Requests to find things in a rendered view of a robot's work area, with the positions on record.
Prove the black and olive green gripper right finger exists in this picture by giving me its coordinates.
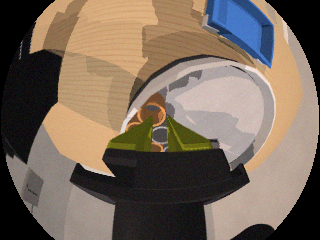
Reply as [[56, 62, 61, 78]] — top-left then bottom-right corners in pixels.
[[167, 115, 213, 152]]

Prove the bronze bushing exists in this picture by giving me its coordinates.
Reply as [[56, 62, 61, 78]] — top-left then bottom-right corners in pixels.
[[125, 113, 141, 131], [137, 92, 166, 127], [151, 141, 163, 152]]

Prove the blue crate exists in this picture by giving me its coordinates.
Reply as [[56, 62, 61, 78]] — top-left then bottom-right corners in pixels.
[[201, 0, 275, 68]]

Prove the grey metal bushing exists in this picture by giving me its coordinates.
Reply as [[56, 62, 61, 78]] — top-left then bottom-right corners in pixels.
[[163, 143, 168, 152], [152, 114, 168, 144]]

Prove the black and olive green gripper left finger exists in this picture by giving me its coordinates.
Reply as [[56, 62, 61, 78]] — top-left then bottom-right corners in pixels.
[[106, 116, 153, 152]]

